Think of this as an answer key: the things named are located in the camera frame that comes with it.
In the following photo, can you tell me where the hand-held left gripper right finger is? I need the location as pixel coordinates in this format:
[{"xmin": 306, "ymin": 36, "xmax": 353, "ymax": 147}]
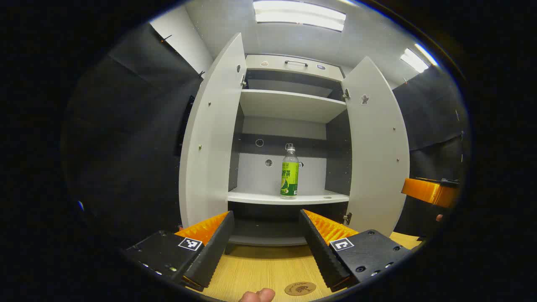
[{"xmin": 299, "ymin": 209, "xmax": 415, "ymax": 293}]

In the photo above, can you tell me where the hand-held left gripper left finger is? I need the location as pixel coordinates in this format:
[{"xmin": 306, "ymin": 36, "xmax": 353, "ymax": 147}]
[{"xmin": 121, "ymin": 211, "xmax": 235, "ymax": 293}]

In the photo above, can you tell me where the round wooden coaster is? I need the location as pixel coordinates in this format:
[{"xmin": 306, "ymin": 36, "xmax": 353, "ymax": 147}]
[{"xmin": 284, "ymin": 281, "xmax": 317, "ymax": 297}]

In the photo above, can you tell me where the grey cabinet door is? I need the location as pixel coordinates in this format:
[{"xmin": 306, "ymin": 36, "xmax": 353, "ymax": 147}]
[
  {"xmin": 178, "ymin": 33, "xmax": 247, "ymax": 230},
  {"xmin": 341, "ymin": 56, "xmax": 410, "ymax": 237}
]

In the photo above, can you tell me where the green label plastic bottle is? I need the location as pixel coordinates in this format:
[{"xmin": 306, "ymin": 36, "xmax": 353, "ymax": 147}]
[{"xmin": 280, "ymin": 143, "xmax": 300, "ymax": 200}]

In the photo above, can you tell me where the grey cabinet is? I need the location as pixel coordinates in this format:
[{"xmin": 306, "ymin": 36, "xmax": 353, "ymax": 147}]
[{"xmin": 227, "ymin": 54, "xmax": 353, "ymax": 247}]

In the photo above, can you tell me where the grey cabinet shelf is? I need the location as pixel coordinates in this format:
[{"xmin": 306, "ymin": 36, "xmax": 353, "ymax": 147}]
[
  {"xmin": 228, "ymin": 188, "xmax": 350, "ymax": 206},
  {"xmin": 239, "ymin": 89, "xmax": 347, "ymax": 124}
]

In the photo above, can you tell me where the grey cabinet drawer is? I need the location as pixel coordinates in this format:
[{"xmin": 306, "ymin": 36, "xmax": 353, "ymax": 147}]
[{"xmin": 245, "ymin": 55, "xmax": 344, "ymax": 82}]

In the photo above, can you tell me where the black backdrop cloth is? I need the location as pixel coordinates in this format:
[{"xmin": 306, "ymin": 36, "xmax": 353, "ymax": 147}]
[
  {"xmin": 392, "ymin": 67, "xmax": 469, "ymax": 240},
  {"xmin": 62, "ymin": 22, "xmax": 204, "ymax": 248}
]

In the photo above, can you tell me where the small ceiling light panel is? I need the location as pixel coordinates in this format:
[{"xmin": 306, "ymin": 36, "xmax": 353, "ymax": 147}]
[{"xmin": 400, "ymin": 43, "xmax": 439, "ymax": 74}]

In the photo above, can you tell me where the large ceiling light panel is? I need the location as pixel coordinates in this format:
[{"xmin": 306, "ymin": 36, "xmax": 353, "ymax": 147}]
[{"xmin": 253, "ymin": 0, "xmax": 347, "ymax": 32}]

